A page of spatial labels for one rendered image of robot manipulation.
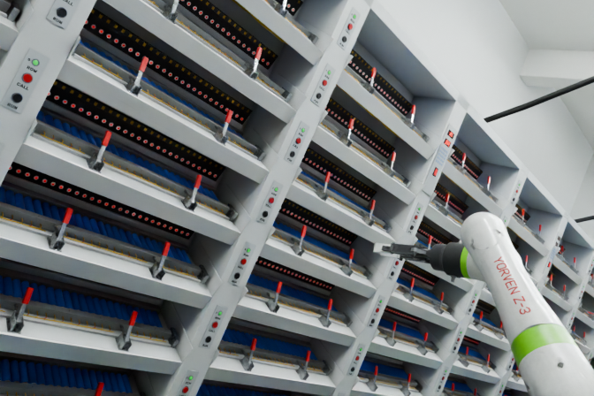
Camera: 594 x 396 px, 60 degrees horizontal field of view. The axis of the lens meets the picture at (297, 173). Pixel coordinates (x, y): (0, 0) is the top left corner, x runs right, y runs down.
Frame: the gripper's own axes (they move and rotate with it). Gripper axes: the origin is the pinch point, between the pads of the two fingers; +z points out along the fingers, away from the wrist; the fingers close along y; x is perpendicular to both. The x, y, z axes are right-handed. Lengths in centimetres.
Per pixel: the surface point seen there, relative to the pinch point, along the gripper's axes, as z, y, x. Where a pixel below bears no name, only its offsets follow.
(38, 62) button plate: 17, -105, 6
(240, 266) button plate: 22.1, -35.2, -17.2
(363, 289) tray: 21.7, 23.5, -10.5
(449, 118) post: 6, 31, 60
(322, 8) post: 15, -40, 63
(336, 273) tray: 20.8, 5.0, -9.1
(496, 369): 28, 170, -23
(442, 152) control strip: 8, 34, 48
